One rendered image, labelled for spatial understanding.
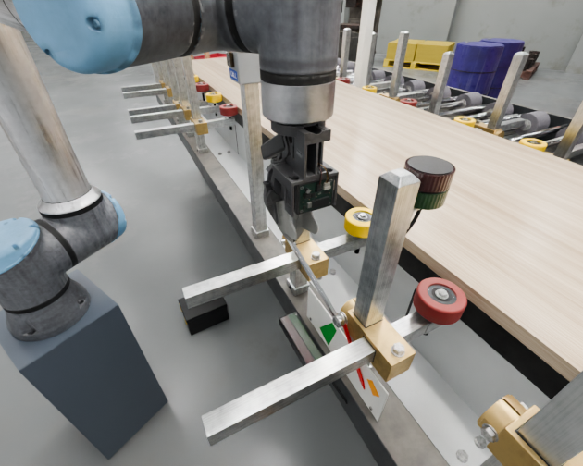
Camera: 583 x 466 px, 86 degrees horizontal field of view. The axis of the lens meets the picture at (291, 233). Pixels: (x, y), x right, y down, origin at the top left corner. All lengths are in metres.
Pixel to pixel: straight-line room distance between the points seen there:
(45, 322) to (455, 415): 0.99
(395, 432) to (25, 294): 0.86
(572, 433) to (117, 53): 0.49
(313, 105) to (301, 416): 1.22
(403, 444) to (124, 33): 0.68
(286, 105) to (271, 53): 0.05
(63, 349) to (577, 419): 1.01
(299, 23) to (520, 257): 0.59
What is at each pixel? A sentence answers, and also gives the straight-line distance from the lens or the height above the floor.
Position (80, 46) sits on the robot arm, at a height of 1.28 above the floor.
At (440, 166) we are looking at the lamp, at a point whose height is 1.14.
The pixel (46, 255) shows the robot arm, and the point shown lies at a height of 0.81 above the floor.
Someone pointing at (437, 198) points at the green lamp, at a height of 1.11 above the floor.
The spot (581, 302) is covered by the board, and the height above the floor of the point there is 0.90.
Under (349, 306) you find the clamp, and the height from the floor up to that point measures 0.87.
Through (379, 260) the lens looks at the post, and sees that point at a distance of 0.45.
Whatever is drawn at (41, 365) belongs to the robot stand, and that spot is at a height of 0.57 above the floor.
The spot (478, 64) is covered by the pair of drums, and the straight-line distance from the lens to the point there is 4.90.
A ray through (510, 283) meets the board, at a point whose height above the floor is 0.90.
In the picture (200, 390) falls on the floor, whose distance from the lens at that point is 1.50.
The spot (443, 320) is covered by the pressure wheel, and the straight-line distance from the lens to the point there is 0.59.
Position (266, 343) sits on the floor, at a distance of 1.57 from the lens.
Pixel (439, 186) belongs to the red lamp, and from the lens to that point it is 0.42.
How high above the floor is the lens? 1.31
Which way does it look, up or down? 37 degrees down
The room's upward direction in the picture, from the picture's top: straight up
